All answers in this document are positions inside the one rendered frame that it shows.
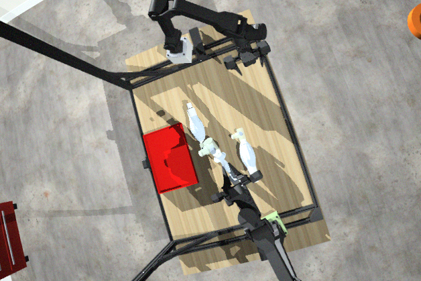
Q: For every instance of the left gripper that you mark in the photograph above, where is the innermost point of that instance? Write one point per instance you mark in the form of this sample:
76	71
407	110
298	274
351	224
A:
229	61

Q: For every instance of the red tray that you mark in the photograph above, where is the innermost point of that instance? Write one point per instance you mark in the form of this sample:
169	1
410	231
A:
170	158

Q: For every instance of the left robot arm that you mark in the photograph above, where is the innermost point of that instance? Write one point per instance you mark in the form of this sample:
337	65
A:
224	22

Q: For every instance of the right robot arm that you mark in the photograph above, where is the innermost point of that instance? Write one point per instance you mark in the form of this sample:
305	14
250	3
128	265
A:
269	238

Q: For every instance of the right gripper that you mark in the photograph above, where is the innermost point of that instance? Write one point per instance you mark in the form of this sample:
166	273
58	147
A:
244	181

